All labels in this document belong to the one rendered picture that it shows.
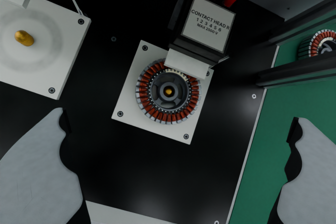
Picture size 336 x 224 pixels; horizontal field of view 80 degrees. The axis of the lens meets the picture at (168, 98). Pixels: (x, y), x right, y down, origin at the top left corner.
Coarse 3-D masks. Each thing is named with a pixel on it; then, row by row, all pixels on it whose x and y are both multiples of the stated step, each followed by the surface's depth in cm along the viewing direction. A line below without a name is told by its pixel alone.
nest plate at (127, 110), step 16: (144, 48) 36; (160, 48) 37; (144, 64) 36; (128, 80) 36; (160, 80) 37; (208, 80) 39; (128, 96) 35; (128, 112) 35; (144, 128) 36; (160, 128) 36; (176, 128) 37; (192, 128) 38
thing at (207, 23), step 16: (192, 0) 24; (208, 0) 24; (192, 16) 24; (208, 16) 24; (224, 16) 25; (176, 32) 25; (192, 32) 24; (208, 32) 24; (224, 32) 25; (176, 48) 26; (192, 48) 25; (208, 48) 24; (224, 48) 24; (176, 64) 27; (192, 64) 28; (208, 64) 28
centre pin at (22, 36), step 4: (16, 32) 30; (20, 32) 30; (24, 32) 31; (16, 36) 30; (20, 36) 30; (24, 36) 30; (28, 36) 31; (16, 40) 31; (20, 40) 30; (24, 40) 31; (28, 40) 31; (32, 40) 32; (24, 44) 32; (28, 44) 32
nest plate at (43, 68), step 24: (0, 0) 32; (0, 24) 32; (24, 24) 33; (48, 24) 33; (72, 24) 34; (0, 48) 32; (24, 48) 32; (48, 48) 33; (72, 48) 34; (0, 72) 32; (24, 72) 32; (48, 72) 33; (48, 96) 33
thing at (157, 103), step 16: (160, 64) 33; (144, 80) 32; (176, 80) 36; (192, 80) 34; (144, 96) 33; (160, 96) 34; (176, 96) 34; (192, 96) 34; (144, 112) 33; (160, 112) 33; (176, 112) 34; (192, 112) 34
